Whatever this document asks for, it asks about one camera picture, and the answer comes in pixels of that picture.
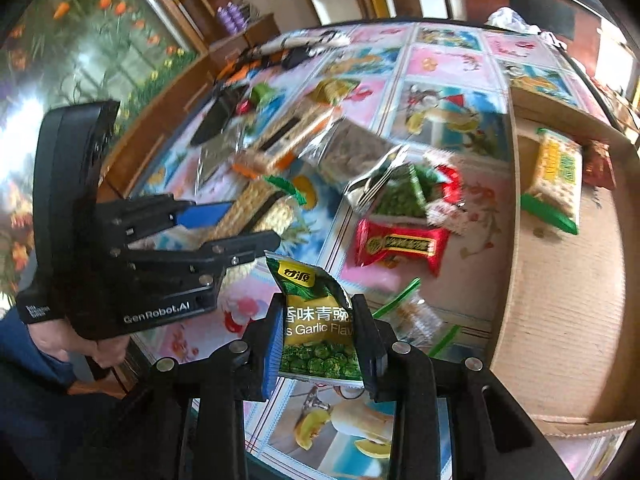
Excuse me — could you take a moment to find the cracker packet with green ends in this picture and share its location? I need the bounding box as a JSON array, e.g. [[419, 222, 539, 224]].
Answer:
[[207, 175, 308, 246]]

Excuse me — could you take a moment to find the flower print wall poster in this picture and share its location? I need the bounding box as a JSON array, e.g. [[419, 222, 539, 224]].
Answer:
[[0, 0, 198, 291]]

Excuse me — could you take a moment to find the person's left hand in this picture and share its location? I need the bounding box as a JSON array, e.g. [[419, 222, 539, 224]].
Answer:
[[31, 317, 130, 368]]

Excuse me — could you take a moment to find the person's left forearm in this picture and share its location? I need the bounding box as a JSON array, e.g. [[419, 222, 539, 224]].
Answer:
[[0, 305, 76, 396]]

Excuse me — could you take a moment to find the green and yellow snack packet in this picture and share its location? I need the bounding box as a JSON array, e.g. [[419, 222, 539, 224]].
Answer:
[[307, 77, 361, 106]]

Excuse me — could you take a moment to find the clear packet with green ends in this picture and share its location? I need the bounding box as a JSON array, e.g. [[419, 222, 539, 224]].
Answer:
[[372, 277, 461, 358]]

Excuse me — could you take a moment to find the cardboard box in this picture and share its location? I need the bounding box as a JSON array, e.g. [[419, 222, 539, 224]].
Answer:
[[492, 85, 640, 436]]

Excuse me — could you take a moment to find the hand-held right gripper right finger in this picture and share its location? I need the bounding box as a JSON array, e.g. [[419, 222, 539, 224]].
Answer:
[[350, 294, 576, 480]]

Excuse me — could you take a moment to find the wooden side cabinet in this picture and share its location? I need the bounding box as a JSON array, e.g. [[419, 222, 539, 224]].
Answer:
[[207, 12, 281, 68]]

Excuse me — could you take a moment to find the dark red snack packet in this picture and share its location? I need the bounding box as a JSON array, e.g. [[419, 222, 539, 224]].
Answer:
[[582, 140, 618, 191]]

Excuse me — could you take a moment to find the black rectangular panel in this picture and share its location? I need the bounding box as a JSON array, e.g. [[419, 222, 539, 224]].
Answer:
[[507, 0, 576, 41]]

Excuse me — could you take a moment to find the white plastic bag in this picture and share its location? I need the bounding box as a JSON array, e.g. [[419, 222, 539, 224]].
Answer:
[[487, 7, 543, 36]]

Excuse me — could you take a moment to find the red candy packet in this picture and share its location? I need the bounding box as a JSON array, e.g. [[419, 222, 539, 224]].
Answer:
[[354, 217, 451, 278]]

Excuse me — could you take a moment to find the green pea snack packet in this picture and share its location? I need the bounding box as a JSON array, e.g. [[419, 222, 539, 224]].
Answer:
[[264, 250, 365, 391]]

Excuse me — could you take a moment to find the silver foil packet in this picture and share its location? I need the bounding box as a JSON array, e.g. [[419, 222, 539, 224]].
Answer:
[[192, 127, 251, 193]]

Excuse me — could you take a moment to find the yellow cracker packet with green edge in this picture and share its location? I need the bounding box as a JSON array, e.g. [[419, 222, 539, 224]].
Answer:
[[520, 127, 585, 236]]

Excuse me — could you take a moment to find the small green foil packet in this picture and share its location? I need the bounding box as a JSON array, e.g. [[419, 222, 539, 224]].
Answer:
[[250, 82, 276, 108]]

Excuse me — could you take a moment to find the red and white snack packet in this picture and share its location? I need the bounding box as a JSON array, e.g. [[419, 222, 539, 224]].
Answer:
[[425, 162, 481, 236]]

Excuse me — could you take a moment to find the grey silver snack packet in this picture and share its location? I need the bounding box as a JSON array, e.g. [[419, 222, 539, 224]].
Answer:
[[317, 119, 406, 188]]

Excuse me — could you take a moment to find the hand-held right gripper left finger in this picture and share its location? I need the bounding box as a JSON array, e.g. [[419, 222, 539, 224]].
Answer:
[[70, 294, 287, 480]]

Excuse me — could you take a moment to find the fruit print tablecloth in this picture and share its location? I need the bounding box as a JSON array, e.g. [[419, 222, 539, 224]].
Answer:
[[135, 22, 616, 480]]

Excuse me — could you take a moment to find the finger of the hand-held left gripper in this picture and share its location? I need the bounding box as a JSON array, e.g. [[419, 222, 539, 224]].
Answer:
[[95, 195, 235, 247], [106, 229, 282, 297]]

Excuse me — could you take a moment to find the green and silver pea packet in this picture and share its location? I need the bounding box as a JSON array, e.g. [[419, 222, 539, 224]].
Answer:
[[345, 147, 441, 222]]

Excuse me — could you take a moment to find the cracker packet with orange ends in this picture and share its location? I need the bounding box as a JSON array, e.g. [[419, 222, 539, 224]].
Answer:
[[232, 110, 346, 181]]

